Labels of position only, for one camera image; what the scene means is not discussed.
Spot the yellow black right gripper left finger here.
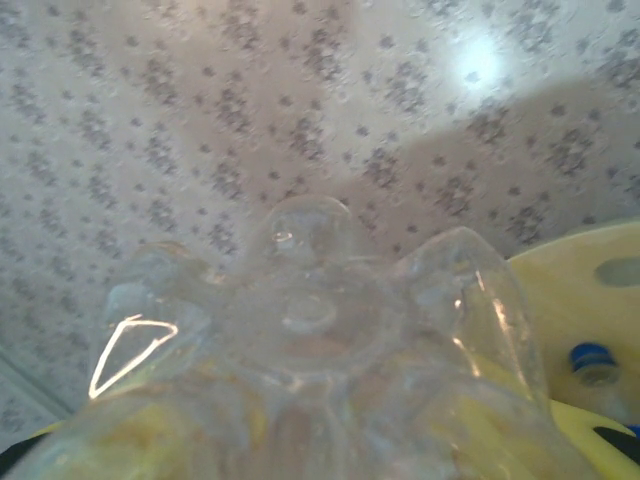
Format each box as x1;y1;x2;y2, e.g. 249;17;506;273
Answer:
0;419;76;480

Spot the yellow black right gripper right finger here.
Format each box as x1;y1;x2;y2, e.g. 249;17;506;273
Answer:
547;399;640;480

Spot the Pepsi bottle blue cap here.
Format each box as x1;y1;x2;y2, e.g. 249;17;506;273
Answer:
568;341;640;436

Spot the orange label bottle gold cap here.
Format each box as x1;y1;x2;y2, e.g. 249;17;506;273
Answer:
14;193;601;480

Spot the pale yellow plastic bin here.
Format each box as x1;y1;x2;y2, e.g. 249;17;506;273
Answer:
502;219;640;421

